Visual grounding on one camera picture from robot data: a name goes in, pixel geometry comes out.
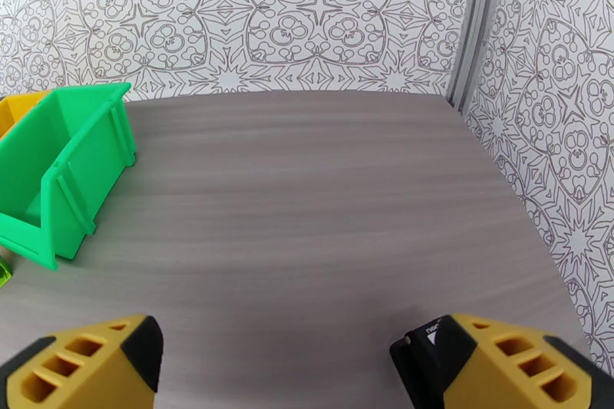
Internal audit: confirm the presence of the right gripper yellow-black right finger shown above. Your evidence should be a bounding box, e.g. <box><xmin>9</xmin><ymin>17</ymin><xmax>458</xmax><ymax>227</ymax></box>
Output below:
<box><xmin>389</xmin><ymin>314</ymin><xmax>614</xmax><ymax>409</ymax></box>

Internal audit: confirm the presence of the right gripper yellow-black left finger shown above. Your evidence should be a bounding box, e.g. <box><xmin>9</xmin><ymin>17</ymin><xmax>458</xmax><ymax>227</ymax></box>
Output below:
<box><xmin>0</xmin><ymin>314</ymin><xmax>164</xmax><ymax>409</ymax></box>

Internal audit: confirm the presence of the green plastic bin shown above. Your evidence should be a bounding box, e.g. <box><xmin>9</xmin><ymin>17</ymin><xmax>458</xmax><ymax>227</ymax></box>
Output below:
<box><xmin>0</xmin><ymin>82</ymin><xmax>137</xmax><ymax>272</ymax></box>

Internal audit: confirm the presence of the yellow plastic bin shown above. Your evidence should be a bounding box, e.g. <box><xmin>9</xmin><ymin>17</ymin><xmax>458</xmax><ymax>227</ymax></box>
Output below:
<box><xmin>0</xmin><ymin>90</ymin><xmax>53</xmax><ymax>140</ymax></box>

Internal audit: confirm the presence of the aluminium corner post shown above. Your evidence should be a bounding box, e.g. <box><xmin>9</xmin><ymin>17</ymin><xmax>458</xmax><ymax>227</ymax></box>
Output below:
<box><xmin>444</xmin><ymin>0</ymin><xmax>507</xmax><ymax>114</ymax></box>

